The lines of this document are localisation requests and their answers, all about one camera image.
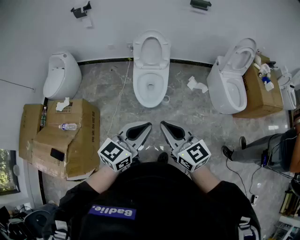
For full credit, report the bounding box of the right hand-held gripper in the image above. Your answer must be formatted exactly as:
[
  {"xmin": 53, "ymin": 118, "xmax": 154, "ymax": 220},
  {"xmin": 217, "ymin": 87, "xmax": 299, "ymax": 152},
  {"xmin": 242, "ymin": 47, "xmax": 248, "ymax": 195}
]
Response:
[{"xmin": 160, "ymin": 120, "xmax": 212, "ymax": 173}]

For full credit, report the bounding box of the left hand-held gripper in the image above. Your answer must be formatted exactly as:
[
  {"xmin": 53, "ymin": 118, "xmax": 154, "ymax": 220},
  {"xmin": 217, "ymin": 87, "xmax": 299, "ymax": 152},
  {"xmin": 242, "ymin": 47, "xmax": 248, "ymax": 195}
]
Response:
[{"xmin": 97, "ymin": 121, "xmax": 153, "ymax": 173}]

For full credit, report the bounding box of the white toilet seat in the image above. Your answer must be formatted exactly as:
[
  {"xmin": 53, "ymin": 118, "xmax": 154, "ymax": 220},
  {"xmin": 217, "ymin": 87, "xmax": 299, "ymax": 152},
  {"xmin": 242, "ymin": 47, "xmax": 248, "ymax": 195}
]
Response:
[{"xmin": 134, "ymin": 31, "xmax": 170, "ymax": 70}]

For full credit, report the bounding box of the person's right forearm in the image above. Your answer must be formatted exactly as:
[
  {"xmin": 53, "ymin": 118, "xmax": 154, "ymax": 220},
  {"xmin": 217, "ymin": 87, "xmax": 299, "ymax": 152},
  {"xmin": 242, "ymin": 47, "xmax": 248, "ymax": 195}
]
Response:
[{"xmin": 191, "ymin": 164, "xmax": 222, "ymax": 194}]

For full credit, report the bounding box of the person's left forearm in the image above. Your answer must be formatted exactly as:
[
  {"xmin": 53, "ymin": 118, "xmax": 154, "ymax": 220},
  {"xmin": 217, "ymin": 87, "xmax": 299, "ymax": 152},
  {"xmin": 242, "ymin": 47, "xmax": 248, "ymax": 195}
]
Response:
[{"xmin": 85, "ymin": 164, "xmax": 122, "ymax": 194}]

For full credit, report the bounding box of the white toilet bowl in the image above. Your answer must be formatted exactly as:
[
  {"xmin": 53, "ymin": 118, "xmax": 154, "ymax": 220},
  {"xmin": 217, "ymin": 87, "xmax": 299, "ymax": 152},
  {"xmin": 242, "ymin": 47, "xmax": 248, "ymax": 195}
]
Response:
[{"xmin": 132, "ymin": 60, "xmax": 170, "ymax": 109}]

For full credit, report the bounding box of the white button-top toilet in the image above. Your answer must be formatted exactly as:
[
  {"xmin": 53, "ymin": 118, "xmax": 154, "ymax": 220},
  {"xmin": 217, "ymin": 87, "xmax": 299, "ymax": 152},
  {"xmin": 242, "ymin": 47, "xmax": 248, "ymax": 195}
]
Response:
[{"xmin": 206, "ymin": 37, "xmax": 257, "ymax": 115}]

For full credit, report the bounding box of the white toilet lid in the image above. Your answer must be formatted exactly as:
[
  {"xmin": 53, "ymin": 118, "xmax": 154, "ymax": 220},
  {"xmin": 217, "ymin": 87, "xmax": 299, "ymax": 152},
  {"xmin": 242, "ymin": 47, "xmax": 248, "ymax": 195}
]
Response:
[{"xmin": 133, "ymin": 30, "xmax": 171, "ymax": 70}]

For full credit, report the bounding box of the white egg-shaped toilet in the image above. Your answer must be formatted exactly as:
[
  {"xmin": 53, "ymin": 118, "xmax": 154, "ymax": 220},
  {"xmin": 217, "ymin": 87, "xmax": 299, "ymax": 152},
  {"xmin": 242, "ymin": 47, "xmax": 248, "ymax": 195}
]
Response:
[{"xmin": 43, "ymin": 51, "xmax": 83, "ymax": 101}]

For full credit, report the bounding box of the large flattened cardboard box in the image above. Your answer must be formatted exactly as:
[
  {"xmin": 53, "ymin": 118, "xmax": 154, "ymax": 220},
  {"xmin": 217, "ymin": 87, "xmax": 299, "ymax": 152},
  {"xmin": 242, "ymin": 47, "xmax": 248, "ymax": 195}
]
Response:
[{"xmin": 18, "ymin": 98, "xmax": 101, "ymax": 181}]

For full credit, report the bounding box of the crumpled white paper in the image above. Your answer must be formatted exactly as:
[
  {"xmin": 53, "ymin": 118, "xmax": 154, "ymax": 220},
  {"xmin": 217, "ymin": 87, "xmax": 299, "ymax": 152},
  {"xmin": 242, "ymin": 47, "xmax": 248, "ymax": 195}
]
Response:
[{"xmin": 187, "ymin": 75, "xmax": 209, "ymax": 94}]

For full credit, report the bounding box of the person's black shirt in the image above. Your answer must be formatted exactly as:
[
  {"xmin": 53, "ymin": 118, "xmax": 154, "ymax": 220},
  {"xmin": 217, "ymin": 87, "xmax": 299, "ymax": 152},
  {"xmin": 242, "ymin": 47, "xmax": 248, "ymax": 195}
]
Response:
[{"xmin": 42, "ymin": 161, "xmax": 262, "ymax": 240}]

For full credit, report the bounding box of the clear plastic water bottle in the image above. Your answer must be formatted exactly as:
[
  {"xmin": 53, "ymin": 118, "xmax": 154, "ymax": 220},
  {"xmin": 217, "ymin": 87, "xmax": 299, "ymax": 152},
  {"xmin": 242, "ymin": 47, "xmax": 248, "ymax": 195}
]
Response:
[{"xmin": 58, "ymin": 122, "xmax": 78, "ymax": 131}]

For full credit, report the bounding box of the crumpled white tissue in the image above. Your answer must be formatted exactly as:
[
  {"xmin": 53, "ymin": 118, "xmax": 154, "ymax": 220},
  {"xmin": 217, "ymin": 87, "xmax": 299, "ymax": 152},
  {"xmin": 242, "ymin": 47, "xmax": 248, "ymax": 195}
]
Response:
[{"xmin": 55, "ymin": 97, "xmax": 71, "ymax": 112}]

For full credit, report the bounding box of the black smartphone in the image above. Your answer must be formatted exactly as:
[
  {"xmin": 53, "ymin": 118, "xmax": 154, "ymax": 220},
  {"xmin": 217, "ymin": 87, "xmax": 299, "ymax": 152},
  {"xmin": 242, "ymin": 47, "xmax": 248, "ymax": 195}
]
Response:
[{"xmin": 50, "ymin": 148, "xmax": 66, "ymax": 162}]

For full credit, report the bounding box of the brown cardboard box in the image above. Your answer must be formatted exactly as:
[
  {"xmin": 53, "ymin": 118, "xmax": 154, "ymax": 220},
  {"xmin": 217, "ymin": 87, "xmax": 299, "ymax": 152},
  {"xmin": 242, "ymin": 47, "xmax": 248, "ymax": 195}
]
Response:
[{"xmin": 232, "ymin": 55, "xmax": 285, "ymax": 119}]

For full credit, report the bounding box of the black battery pack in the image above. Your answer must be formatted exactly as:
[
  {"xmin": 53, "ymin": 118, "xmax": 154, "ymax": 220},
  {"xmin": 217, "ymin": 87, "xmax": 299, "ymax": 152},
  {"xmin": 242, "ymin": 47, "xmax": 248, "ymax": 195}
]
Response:
[{"xmin": 261, "ymin": 149, "xmax": 270, "ymax": 167}]

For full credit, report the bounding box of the green label water bottle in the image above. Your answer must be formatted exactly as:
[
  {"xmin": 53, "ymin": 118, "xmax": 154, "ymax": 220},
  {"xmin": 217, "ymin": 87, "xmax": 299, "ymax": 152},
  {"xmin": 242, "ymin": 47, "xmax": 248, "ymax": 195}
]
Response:
[{"xmin": 40, "ymin": 106, "xmax": 48, "ymax": 128}]

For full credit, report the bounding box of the blue white bottle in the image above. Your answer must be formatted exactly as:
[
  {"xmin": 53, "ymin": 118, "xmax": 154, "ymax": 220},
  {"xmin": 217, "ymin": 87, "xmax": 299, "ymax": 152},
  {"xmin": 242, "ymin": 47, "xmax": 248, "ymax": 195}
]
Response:
[{"xmin": 262, "ymin": 76, "xmax": 275, "ymax": 92}]

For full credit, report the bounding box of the hanging white paper sheet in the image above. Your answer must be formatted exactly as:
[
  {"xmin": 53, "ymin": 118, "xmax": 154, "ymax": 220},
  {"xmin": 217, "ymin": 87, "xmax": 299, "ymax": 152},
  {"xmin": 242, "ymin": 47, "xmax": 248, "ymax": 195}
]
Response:
[{"xmin": 81, "ymin": 16, "xmax": 94, "ymax": 29}]

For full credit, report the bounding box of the pile of dark equipment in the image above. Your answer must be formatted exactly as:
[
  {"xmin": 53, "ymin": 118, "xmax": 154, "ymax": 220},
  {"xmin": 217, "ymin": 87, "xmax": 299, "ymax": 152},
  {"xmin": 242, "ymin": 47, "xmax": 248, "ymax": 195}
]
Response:
[{"xmin": 0, "ymin": 202, "xmax": 59, "ymax": 240}]

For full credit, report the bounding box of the metal shelf rack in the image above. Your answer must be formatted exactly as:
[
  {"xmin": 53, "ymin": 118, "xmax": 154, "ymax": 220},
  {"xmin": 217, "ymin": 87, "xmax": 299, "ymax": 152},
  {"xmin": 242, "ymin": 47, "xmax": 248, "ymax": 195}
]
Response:
[{"xmin": 278, "ymin": 187, "xmax": 300, "ymax": 240}]

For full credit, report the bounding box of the black framed window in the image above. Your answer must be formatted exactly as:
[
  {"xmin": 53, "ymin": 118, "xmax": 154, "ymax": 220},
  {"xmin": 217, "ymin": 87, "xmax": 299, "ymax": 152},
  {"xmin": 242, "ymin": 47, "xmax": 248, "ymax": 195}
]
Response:
[{"xmin": 0, "ymin": 148, "xmax": 21, "ymax": 196}]

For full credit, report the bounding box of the thin white cable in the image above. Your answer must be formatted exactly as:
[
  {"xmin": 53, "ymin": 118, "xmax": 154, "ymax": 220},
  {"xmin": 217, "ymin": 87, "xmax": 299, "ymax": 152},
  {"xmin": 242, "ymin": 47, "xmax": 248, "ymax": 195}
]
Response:
[{"xmin": 106, "ymin": 58, "xmax": 132, "ymax": 139}]

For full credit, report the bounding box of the striped shoulder strap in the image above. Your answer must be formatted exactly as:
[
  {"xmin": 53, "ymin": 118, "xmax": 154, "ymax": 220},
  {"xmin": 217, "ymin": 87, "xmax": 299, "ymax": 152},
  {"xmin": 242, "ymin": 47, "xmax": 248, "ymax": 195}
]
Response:
[
  {"xmin": 238, "ymin": 217, "xmax": 255, "ymax": 240},
  {"xmin": 53, "ymin": 219, "xmax": 69, "ymax": 240}
]

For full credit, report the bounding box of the thin grey wall wire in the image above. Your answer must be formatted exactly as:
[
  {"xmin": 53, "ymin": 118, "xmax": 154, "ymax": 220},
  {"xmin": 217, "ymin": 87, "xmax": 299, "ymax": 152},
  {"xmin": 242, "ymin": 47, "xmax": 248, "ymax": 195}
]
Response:
[{"xmin": 0, "ymin": 79, "xmax": 36, "ymax": 91}]

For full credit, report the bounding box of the black wall shelf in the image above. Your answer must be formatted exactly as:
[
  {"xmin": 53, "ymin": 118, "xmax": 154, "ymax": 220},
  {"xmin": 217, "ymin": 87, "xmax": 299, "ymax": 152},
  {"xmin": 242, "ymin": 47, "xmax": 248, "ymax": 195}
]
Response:
[{"xmin": 190, "ymin": 0, "xmax": 212, "ymax": 11}]

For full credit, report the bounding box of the black wall paper holder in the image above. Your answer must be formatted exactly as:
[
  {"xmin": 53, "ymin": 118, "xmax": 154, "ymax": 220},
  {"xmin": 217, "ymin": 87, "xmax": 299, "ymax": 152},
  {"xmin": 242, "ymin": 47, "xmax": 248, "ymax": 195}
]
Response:
[{"xmin": 70, "ymin": 0, "xmax": 92, "ymax": 19}]

